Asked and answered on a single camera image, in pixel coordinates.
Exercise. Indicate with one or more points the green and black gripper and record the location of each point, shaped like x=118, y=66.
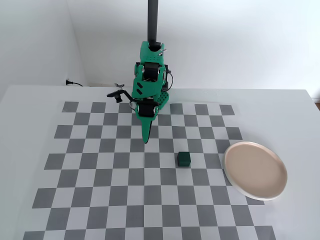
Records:
x=146, y=110

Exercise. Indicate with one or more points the dark green dice cube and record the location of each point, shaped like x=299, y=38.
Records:
x=184, y=159

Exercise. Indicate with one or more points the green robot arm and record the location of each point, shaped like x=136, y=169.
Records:
x=146, y=87

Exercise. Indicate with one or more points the beige round plate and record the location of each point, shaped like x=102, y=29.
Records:
x=255, y=171

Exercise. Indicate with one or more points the grey white checkerboard mat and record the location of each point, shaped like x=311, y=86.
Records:
x=125, y=175

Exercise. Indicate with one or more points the black vertical pole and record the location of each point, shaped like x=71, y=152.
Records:
x=153, y=22

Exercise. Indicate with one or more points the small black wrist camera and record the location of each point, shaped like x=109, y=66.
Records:
x=117, y=95

